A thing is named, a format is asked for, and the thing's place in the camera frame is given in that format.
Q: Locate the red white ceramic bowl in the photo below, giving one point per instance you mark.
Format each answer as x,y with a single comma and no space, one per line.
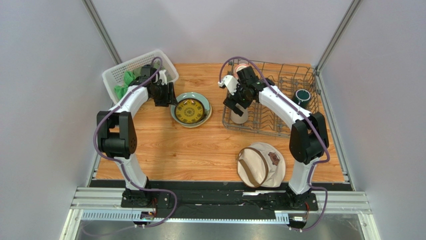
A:
238,68

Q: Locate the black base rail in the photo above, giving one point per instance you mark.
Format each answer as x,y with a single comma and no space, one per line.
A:
233,200

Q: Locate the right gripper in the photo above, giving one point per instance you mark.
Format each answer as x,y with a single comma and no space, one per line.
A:
233,103

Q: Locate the cream bucket hat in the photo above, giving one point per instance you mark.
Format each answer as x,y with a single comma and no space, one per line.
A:
261,165

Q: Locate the bright green cloth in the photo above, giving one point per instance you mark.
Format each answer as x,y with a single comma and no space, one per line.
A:
120,90

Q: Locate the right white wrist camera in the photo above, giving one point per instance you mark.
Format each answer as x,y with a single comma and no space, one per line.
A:
230,83

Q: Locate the light green flower plate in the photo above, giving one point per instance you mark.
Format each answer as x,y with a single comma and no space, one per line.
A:
194,95

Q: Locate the olive green cloth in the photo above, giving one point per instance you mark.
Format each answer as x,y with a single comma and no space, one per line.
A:
169,75

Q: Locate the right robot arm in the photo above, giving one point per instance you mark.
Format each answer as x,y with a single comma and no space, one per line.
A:
309,141

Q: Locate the yellow patterned black-rim plate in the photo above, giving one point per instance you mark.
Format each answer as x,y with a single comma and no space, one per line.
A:
189,111

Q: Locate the dark green mug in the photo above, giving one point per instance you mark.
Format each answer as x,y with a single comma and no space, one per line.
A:
302,98

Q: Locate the beige ceramic cup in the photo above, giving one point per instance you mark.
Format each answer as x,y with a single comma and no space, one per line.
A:
237,119

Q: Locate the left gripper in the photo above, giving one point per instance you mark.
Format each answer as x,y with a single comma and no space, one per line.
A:
169,98

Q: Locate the cream bird plate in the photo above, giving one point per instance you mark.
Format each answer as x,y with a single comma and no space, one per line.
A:
207,114

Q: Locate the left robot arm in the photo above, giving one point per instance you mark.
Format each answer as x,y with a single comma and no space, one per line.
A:
115,136

